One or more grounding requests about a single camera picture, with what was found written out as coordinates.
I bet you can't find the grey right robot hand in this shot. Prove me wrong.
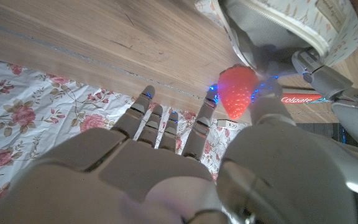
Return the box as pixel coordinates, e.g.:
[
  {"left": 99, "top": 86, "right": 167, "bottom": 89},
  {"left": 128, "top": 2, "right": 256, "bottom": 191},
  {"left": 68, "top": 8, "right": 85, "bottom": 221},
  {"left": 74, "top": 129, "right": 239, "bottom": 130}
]
[{"left": 0, "top": 77, "right": 358, "bottom": 224}]

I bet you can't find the red strawberry shaped pen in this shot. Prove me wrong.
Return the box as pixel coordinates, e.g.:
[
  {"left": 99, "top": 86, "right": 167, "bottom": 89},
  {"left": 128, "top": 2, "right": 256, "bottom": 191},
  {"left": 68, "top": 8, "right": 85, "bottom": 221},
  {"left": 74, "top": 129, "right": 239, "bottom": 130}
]
[{"left": 217, "top": 64, "right": 259, "bottom": 121}]

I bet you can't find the white patterned pen bag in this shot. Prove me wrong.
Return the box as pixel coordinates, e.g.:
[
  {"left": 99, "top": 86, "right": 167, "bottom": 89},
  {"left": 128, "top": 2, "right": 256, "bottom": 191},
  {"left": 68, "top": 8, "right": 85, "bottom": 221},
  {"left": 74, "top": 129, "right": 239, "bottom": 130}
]
[{"left": 194, "top": 0, "right": 358, "bottom": 71}]

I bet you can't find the Colgate toothpaste tube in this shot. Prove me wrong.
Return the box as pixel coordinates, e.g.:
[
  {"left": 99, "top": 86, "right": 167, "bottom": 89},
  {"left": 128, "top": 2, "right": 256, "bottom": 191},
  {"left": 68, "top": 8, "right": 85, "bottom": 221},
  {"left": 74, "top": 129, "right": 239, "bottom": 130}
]
[{"left": 280, "top": 93, "right": 334, "bottom": 105}]

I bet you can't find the white power strip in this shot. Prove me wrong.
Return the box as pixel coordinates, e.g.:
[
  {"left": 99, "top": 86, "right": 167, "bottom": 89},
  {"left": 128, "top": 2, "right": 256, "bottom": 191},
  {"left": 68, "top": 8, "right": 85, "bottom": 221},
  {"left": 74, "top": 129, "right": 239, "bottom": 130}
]
[{"left": 217, "top": 119, "right": 239, "bottom": 129}]

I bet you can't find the floral backdrop cloth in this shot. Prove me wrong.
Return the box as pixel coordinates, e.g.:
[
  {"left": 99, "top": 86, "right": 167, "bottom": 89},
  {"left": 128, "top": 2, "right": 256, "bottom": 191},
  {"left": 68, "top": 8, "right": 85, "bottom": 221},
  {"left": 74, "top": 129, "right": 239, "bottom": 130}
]
[{"left": 0, "top": 55, "right": 251, "bottom": 215}]

